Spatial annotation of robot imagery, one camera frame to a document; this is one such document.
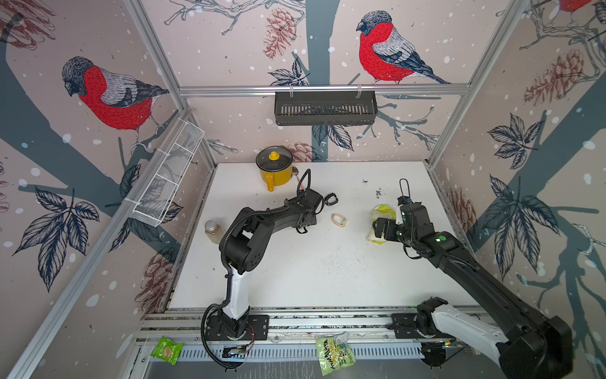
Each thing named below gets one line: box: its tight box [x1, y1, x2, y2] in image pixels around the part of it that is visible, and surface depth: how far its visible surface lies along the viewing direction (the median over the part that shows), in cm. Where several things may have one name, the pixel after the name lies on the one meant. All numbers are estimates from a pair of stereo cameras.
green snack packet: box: [149, 335, 184, 366], surface depth 71 cm
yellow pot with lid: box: [255, 145, 294, 192], surface depth 109 cm
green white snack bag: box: [315, 331, 356, 376], surface depth 70 cm
